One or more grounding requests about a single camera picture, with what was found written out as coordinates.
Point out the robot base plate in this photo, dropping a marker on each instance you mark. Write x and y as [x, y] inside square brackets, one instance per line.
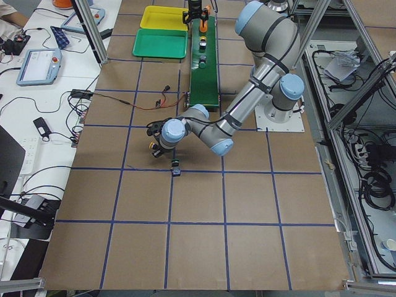
[270, 119]

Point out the black power adapter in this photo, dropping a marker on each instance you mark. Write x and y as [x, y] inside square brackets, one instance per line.
[82, 94]

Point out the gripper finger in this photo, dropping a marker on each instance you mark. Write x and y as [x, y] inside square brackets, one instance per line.
[186, 21]
[205, 13]

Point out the yellow plastic tray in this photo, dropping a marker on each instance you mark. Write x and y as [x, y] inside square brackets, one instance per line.
[164, 18]

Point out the near teach pendant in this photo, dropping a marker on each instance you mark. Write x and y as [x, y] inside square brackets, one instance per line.
[40, 67]

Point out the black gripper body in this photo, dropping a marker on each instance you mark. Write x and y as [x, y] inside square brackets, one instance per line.
[194, 6]
[156, 151]

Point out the green conveyor belt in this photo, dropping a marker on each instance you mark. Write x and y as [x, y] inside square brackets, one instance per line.
[204, 82]

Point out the white power strip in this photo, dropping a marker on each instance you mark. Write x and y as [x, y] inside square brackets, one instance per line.
[30, 145]

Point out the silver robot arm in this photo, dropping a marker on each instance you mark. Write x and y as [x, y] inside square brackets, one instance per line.
[274, 42]

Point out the orange cylinder with 4680 print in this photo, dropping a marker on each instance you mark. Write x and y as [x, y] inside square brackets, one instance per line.
[203, 27]

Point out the green button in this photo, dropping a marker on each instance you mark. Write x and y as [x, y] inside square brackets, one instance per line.
[202, 62]
[175, 169]

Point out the crumpled white paper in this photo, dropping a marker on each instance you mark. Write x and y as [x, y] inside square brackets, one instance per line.
[342, 65]

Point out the blue checked cloth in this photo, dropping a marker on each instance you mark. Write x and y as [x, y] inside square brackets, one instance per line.
[60, 37]

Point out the black camera stand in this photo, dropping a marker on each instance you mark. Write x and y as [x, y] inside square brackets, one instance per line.
[34, 214]

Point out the paper cup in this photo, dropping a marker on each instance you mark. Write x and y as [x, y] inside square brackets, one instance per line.
[389, 244]

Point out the aluminium frame post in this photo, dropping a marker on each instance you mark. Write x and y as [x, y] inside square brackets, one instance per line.
[84, 14]

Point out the green plastic tray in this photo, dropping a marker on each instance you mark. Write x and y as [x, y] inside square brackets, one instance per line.
[159, 43]

